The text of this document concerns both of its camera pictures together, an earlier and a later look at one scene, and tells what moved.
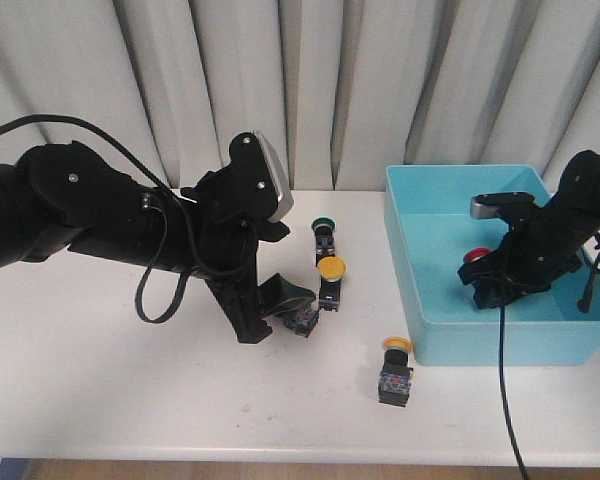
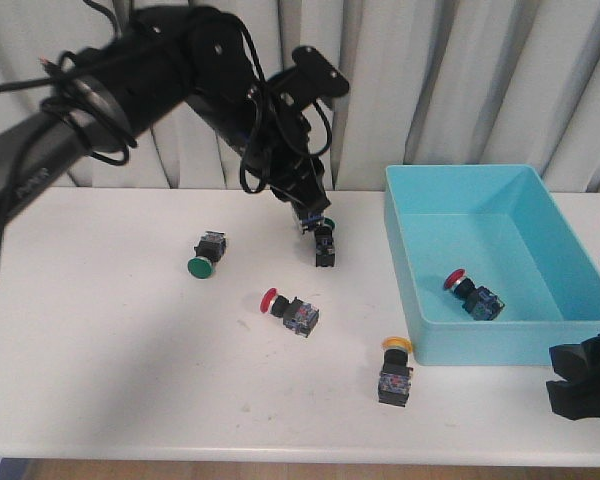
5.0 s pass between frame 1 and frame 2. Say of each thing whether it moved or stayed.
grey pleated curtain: stayed
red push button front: moved
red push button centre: stayed
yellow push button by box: stayed
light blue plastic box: stayed
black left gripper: moved
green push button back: stayed
